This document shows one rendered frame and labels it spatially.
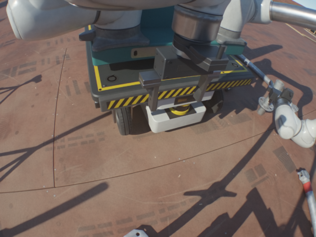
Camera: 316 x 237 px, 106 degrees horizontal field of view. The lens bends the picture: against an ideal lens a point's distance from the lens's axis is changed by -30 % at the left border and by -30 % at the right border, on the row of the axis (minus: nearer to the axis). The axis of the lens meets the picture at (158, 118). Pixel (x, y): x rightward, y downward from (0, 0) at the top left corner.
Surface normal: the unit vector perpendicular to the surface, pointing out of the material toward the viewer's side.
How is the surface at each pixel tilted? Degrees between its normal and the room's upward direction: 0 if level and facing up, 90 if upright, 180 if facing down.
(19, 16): 85
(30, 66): 0
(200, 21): 90
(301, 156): 0
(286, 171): 0
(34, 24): 102
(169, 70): 90
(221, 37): 15
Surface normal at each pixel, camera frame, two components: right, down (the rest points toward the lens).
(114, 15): 0.50, 0.84
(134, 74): 0.11, -0.65
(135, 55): 0.37, 0.74
